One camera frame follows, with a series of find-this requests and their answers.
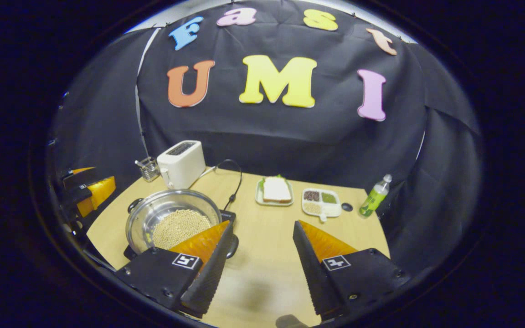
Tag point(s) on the stainless steel pot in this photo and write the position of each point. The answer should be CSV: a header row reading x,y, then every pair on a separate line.
x,y
153,214

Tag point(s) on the pile of soybeans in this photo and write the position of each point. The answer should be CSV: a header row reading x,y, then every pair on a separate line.
x,y
178,228

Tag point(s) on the green tea bottle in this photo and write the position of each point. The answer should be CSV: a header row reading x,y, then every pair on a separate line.
x,y
373,198

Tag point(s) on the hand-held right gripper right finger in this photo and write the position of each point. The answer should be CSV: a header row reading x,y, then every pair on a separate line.
x,y
315,273

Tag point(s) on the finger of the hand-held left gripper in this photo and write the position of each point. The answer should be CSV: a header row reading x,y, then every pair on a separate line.
x,y
73,177
71,195

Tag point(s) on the white divided dish with beans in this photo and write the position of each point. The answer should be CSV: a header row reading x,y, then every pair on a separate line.
x,y
321,202

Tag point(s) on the white toaster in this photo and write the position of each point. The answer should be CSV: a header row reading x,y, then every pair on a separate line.
x,y
180,164

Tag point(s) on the black induction cooktop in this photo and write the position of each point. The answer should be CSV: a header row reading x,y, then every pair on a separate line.
x,y
229,215

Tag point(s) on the white rectangular plate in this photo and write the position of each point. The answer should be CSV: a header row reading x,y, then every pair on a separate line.
x,y
259,199

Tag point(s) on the sandwich with lettuce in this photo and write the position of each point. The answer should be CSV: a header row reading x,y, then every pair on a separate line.
x,y
276,189

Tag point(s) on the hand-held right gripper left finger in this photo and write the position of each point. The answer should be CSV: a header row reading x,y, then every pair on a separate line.
x,y
210,273

